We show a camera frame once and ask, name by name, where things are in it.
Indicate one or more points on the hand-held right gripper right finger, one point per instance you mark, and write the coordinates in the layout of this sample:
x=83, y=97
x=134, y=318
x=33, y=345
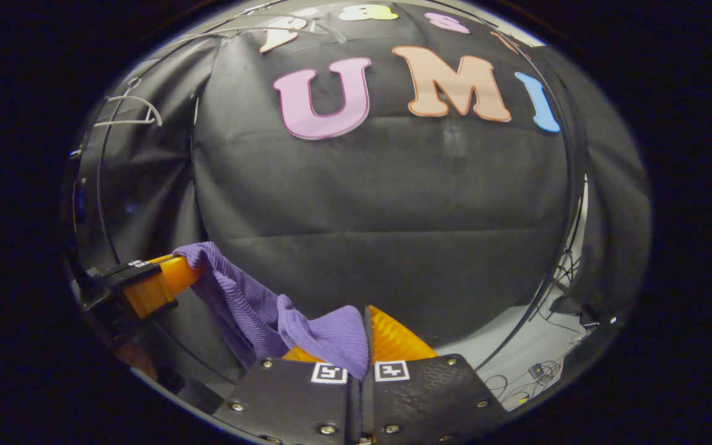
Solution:
x=368, y=346

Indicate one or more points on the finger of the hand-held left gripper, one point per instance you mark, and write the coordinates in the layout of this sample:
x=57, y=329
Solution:
x=158, y=284

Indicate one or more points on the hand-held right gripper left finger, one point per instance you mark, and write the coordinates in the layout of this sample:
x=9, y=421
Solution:
x=300, y=402

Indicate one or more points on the white plastic hanger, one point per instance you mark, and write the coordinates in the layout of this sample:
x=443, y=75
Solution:
x=282, y=27
x=146, y=104

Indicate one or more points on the black backdrop cloth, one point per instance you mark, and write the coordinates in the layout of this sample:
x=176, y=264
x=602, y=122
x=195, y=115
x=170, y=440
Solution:
x=393, y=216

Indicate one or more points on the black power adapter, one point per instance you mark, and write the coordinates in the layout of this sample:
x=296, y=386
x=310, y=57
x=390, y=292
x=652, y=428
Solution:
x=536, y=370

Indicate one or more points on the black stand base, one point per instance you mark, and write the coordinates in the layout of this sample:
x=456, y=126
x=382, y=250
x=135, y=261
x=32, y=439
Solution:
x=572, y=306

